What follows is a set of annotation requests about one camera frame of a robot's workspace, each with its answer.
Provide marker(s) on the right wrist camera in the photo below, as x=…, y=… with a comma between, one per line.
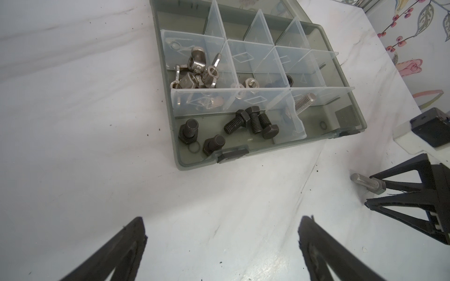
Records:
x=428, y=132

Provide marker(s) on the grey plastic organizer box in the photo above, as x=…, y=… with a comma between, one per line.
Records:
x=248, y=77

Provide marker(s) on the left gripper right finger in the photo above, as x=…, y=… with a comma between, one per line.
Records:
x=326, y=259

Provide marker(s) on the black hex bolt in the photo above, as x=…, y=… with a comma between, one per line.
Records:
x=269, y=130
x=254, y=112
x=188, y=132
x=213, y=144

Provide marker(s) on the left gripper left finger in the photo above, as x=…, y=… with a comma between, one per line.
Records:
x=119, y=258

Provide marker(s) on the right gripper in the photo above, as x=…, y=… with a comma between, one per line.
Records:
x=426, y=205

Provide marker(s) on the small silver hex nut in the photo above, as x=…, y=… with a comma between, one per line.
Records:
x=239, y=91

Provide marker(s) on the silver hex bolt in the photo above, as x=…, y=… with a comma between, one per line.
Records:
x=373, y=185
x=304, y=103

